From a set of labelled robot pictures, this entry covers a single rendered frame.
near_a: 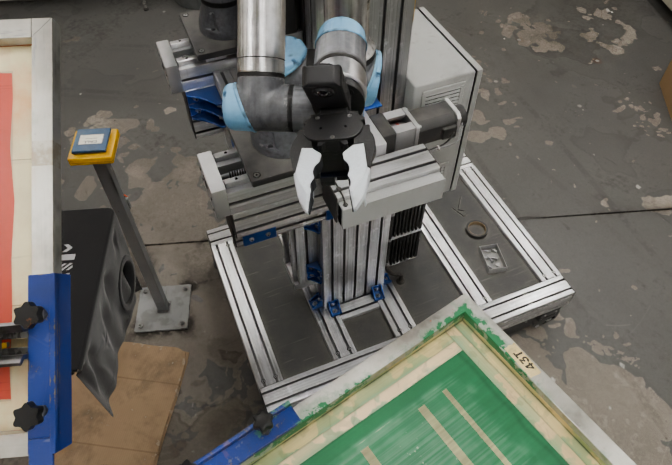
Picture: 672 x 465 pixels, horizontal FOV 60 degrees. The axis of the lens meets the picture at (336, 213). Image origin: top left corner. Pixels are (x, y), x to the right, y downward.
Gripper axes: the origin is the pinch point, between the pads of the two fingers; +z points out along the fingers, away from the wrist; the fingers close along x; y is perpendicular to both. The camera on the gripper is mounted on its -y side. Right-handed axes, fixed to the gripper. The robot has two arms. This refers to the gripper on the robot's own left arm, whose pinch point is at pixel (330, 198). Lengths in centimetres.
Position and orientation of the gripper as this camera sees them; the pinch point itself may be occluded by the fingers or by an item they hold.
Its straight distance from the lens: 63.8
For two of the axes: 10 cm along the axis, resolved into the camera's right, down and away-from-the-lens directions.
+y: 1.4, 6.4, 7.5
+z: -0.3, 7.6, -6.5
